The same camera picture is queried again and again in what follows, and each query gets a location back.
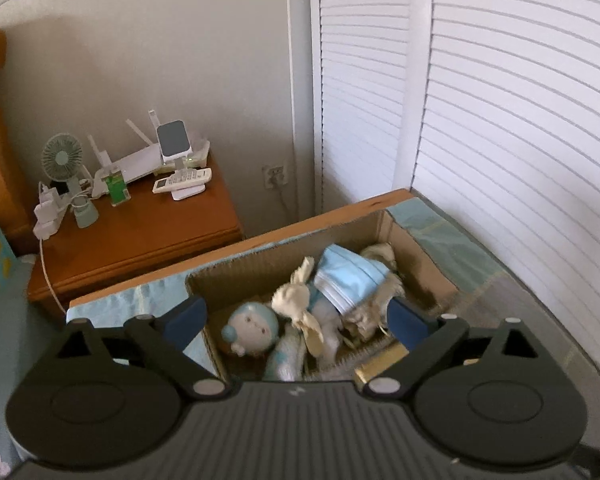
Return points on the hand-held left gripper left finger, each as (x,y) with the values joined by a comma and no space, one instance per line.
(185,320)

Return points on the white power strip with chargers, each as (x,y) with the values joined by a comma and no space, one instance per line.
(47,215)

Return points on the white stand with grey screen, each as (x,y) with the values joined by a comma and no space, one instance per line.
(172,137)

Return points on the white wall outlet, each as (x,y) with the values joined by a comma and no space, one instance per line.
(275,176)

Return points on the gold box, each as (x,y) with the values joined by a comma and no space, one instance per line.
(375,367)

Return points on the cream plush bunny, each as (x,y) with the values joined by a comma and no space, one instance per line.
(290,297)

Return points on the cardboard box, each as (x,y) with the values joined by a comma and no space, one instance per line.
(260,270)

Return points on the white router with antennas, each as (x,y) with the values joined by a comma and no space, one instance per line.
(135,165)

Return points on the white louvered door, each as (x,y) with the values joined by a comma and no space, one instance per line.
(505,135)
(365,85)

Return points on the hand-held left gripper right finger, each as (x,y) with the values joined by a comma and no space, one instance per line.
(405,322)

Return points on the wooden headboard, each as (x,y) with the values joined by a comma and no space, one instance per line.
(0,160)

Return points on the white ribbon bundle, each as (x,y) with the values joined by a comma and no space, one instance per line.
(380,251)

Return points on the small green desk fan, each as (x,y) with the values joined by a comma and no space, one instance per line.
(62,157)

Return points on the plush doll with blue hat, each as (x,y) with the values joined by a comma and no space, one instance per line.
(252,325)

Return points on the wooden nightstand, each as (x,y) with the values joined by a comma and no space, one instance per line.
(155,225)

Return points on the pink white box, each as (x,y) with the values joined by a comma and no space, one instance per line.
(202,150)

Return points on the green card in clear holder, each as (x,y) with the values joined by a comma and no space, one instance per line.
(116,189)

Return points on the stack of blue face masks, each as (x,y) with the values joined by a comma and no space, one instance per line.
(350,275)

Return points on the white remote control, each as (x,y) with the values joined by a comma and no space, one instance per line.
(182,180)

